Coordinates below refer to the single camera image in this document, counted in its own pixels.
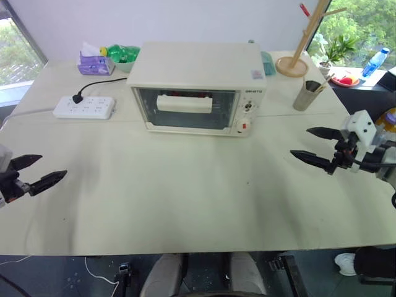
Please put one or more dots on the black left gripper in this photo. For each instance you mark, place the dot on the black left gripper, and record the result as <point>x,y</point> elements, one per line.
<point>10,185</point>

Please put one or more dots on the metal cup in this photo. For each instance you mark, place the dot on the metal cup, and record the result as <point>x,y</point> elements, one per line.
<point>304,99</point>

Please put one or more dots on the white power strip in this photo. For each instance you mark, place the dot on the white power strip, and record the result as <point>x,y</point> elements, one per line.
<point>83,107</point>

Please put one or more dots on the teal plastic container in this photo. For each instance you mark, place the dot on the teal plastic container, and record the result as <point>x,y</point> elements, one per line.
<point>268,65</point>

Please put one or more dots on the grey rounded robot leg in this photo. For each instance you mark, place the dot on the grey rounded robot leg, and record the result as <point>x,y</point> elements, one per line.
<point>246,273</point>
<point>164,275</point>

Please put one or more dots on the red hanging tag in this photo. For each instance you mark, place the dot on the red hanging tag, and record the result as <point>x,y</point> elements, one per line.
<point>304,9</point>

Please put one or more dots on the wooden mug tree stand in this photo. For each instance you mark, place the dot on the wooden mug tree stand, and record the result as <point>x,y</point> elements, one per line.
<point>292,66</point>

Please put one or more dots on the purple tissue box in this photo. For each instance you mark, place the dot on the purple tissue box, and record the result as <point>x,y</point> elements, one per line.
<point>94,65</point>

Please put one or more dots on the cream toaster oven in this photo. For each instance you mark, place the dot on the cream toaster oven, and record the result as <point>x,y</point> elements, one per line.
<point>195,65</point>

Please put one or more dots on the green plastic bottle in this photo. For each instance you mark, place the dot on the green plastic bottle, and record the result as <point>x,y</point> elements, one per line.
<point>120,51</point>

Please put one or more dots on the white shoe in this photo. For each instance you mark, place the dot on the white shoe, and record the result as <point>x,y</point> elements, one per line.
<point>345,263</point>

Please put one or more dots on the red plate with fruit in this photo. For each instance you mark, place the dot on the red plate with fruit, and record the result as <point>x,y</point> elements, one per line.
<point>345,81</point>

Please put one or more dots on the dark window frame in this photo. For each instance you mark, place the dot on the dark window frame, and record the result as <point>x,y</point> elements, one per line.
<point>21,28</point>

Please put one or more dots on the black side desk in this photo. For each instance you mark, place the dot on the black side desk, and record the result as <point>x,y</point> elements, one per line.
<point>355,99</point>

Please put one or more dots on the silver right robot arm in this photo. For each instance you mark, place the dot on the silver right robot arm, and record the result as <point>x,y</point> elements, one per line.
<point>386,156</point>

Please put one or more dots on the wooden chopsticks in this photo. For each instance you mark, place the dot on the wooden chopsticks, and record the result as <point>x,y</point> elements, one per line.
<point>323,85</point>

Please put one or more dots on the blue water bottle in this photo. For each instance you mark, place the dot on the blue water bottle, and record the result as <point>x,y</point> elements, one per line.
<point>374,63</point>

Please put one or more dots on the black rounded object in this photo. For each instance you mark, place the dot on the black rounded object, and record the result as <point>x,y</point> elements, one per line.
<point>376,263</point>

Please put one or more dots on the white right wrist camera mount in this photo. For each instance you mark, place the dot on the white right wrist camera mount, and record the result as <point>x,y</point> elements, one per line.
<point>360,123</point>

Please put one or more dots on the potted green plant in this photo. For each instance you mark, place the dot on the potted green plant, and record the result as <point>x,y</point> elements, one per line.
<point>338,49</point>

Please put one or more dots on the purple yellow bottle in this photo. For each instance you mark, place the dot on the purple yellow bottle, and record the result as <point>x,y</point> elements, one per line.
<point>388,120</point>

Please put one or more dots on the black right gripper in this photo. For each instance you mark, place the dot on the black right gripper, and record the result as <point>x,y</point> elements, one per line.
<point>345,151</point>

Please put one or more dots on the black table clamp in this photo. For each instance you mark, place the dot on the black table clamp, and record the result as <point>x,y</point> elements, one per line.
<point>123,275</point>
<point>290,275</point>

